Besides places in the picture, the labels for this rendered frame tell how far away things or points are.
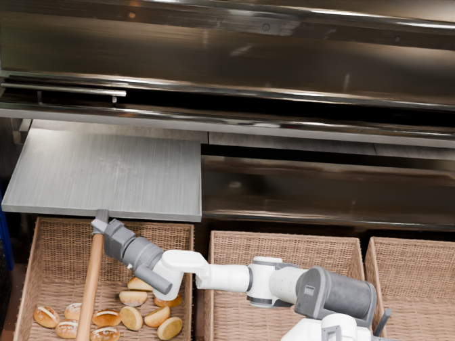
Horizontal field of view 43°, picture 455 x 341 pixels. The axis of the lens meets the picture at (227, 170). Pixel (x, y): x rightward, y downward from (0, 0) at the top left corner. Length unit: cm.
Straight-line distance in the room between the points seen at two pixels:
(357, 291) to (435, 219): 96
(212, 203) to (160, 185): 31
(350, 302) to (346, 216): 83
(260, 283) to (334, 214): 64
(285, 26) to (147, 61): 39
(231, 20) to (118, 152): 57
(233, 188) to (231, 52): 53
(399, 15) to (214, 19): 49
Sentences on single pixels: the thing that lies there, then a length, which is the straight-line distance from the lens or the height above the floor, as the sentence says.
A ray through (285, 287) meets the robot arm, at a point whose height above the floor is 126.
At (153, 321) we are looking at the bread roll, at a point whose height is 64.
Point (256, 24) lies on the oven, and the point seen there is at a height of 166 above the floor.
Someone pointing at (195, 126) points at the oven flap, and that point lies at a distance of 161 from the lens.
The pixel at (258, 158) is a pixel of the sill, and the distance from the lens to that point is 190.
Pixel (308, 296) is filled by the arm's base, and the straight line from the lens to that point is 131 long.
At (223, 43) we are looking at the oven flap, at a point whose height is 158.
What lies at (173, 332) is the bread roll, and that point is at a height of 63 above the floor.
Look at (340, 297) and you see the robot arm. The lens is 131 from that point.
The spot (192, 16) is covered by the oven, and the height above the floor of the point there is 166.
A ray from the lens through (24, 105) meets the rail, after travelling 164.
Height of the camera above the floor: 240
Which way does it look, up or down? 42 degrees down
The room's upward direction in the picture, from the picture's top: 9 degrees clockwise
